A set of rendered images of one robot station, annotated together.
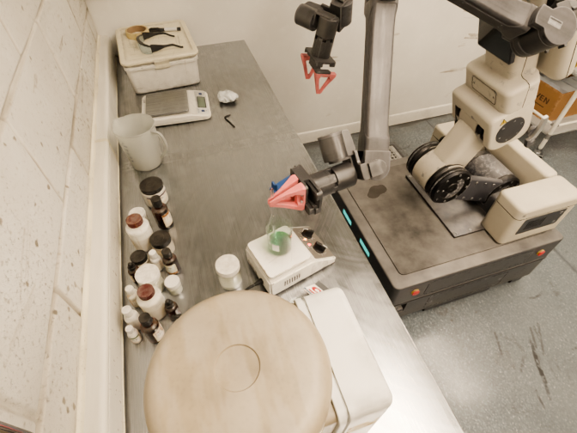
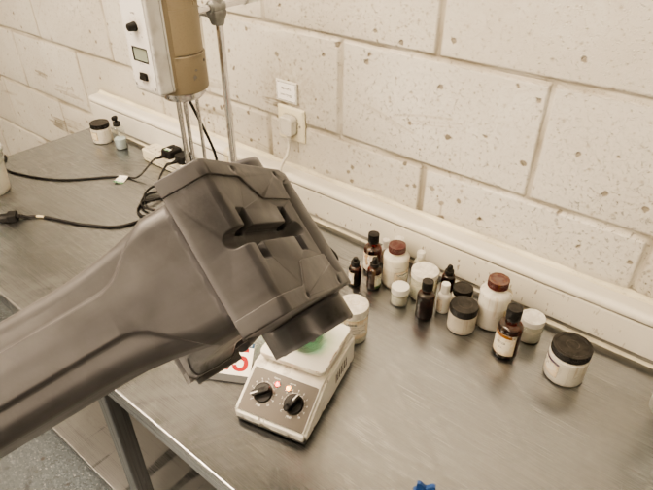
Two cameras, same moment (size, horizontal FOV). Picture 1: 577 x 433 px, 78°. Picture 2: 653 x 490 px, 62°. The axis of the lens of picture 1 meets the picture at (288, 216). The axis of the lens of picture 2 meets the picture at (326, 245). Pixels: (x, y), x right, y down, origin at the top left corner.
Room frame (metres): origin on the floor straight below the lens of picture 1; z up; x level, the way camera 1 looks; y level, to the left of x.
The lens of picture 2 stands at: (1.09, -0.31, 1.50)
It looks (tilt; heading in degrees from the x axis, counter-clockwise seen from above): 35 degrees down; 147
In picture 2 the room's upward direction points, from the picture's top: straight up
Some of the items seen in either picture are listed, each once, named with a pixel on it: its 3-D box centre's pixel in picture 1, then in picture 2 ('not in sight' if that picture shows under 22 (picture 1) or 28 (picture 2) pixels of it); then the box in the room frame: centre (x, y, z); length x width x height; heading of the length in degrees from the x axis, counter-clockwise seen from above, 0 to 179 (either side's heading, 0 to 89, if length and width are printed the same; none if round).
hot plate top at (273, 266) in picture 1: (278, 251); (306, 340); (0.51, 0.02, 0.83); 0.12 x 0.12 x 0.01; 32
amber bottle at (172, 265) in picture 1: (170, 260); (426, 297); (0.51, 0.30, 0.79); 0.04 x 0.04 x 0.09
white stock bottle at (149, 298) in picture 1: (151, 301); (395, 263); (0.40, 0.32, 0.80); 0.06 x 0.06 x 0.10
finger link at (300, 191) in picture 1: (286, 192); not in sight; (0.54, 0.00, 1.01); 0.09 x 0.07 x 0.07; 117
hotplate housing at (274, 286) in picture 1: (288, 256); (299, 368); (0.53, 0.00, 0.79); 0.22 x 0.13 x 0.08; 122
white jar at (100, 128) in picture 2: not in sight; (101, 131); (-0.70, -0.01, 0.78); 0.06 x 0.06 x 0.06
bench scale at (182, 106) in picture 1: (176, 106); not in sight; (1.26, 0.45, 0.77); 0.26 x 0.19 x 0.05; 104
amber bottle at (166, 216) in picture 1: (160, 211); (509, 330); (0.67, 0.36, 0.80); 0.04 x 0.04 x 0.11
